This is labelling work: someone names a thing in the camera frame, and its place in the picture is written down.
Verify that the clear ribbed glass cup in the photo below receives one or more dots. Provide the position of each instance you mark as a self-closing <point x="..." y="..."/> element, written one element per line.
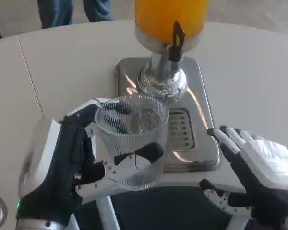
<point x="144" y="134"/>

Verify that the steel drip tray grid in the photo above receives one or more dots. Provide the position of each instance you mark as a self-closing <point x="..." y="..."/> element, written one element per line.
<point x="182" y="130"/>

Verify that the black tap lever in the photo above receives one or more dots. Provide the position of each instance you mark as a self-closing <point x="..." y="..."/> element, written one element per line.
<point x="177" y="43"/>

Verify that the white frame bar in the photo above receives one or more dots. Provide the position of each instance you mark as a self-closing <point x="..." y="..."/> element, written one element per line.
<point x="108" y="213"/>

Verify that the robot left silver forearm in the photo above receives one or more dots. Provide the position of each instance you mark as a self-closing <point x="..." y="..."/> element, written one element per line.
<point x="38" y="224"/>

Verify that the person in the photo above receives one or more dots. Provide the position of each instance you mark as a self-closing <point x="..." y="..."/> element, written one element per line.
<point x="60" y="12"/>

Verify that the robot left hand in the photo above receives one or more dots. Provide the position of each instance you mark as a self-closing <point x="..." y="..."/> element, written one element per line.
<point x="69" y="153"/>

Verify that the steel drip tray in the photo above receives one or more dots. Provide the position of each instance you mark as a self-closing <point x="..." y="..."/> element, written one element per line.
<point x="201" y="100"/>

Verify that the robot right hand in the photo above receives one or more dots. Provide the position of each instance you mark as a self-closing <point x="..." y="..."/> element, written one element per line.
<point x="264" y="172"/>

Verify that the orange juice drink dispenser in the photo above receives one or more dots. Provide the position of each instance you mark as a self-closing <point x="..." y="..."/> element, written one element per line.
<point x="156" y="21"/>

